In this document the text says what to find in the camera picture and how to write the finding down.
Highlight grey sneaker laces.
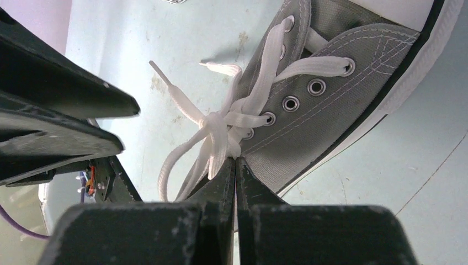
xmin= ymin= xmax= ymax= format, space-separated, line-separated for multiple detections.
xmin=154 ymin=1 xmax=464 ymax=202

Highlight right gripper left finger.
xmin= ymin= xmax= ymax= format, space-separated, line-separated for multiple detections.
xmin=39 ymin=158 xmax=235 ymax=264

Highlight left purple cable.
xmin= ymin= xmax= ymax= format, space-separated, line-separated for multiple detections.
xmin=0 ymin=172 xmax=88 ymax=241

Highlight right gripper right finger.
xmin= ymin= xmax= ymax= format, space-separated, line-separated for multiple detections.
xmin=236 ymin=158 xmax=418 ymax=264

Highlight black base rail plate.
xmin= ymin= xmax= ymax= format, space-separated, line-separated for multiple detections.
xmin=91 ymin=156 xmax=142 ymax=203

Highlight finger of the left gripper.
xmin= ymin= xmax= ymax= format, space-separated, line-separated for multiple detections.
xmin=1 ymin=9 xmax=140 ymax=119
xmin=1 ymin=111 xmax=124 ymax=185

